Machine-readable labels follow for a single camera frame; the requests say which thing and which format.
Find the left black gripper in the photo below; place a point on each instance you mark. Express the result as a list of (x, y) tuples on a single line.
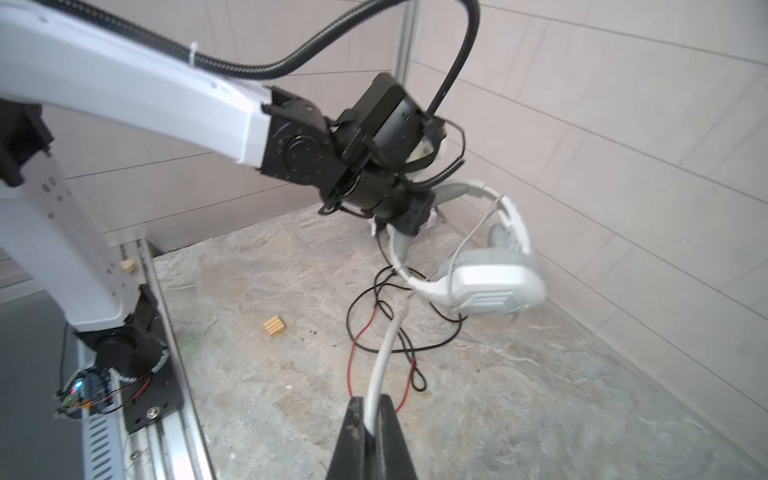
[(379, 140)]

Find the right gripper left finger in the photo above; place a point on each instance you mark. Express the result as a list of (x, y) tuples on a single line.
[(349, 456)]

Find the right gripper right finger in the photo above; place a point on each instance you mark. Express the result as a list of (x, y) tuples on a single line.
[(392, 460)]

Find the white grey headphones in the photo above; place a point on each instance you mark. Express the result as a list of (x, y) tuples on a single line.
[(499, 279)]

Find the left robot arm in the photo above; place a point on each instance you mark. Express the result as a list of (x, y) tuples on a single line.
[(75, 56)]

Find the small wooden block centre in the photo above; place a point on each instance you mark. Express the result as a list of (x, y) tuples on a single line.
[(274, 326)]

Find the left controller board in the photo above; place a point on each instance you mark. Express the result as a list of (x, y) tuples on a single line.
[(95, 391)]

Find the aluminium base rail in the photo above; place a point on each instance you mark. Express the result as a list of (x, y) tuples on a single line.
[(143, 423)]

